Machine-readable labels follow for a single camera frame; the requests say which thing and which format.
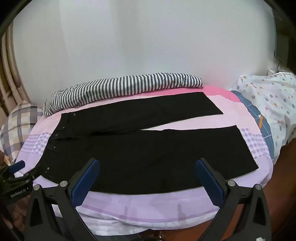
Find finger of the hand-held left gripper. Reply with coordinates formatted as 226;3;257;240
9;160;26;174
15;165;48;181

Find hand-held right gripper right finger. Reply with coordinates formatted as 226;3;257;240
195;158;272;241

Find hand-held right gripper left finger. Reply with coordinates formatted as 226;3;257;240
24;158;100;241

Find black pants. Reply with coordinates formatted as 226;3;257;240
38;91;259;194

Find plaid pillow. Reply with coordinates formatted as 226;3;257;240
0;102;44;163

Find pink lilac bed sheet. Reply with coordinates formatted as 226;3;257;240
16;85;274;234

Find blue checked cloth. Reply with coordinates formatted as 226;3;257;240
231;90;281;165

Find beige brown curtain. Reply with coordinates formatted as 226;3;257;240
0;30;30;107

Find grey white striped blanket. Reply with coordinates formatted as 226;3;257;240
43;72;204;116

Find white quilt with coloured shapes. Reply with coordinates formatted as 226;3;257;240
228;72;296;149

